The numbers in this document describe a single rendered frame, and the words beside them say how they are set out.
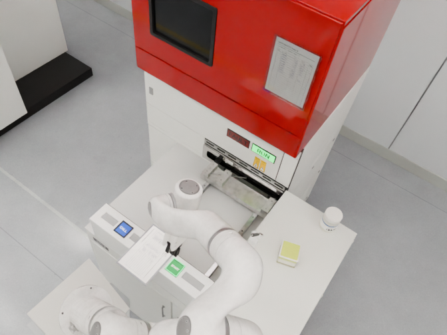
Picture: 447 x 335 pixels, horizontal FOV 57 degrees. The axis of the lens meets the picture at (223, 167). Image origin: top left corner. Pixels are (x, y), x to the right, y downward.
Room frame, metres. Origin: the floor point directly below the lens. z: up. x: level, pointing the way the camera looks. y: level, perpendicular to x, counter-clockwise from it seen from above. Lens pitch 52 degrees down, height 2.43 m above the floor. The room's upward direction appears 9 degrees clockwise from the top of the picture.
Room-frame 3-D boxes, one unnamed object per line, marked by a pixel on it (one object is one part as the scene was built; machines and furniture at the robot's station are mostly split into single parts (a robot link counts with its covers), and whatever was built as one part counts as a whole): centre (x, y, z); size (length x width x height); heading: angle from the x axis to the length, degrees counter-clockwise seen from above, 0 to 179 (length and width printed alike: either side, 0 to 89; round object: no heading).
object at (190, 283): (0.69, 0.23, 0.89); 0.55 x 0.09 x 0.14; 62
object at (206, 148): (1.17, -0.09, 0.89); 0.44 x 0.02 x 0.10; 62
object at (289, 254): (0.74, -0.30, 1.00); 0.07 x 0.07 x 0.07; 80
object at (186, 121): (1.27, 0.06, 1.02); 0.82 x 0.03 x 0.40; 62
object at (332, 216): (0.91, -0.46, 1.01); 0.07 x 0.07 x 0.10
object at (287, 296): (0.71, -0.29, 0.89); 0.62 x 0.35 x 0.14; 152
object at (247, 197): (1.09, -0.08, 0.87); 0.36 x 0.08 x 0.03; 62
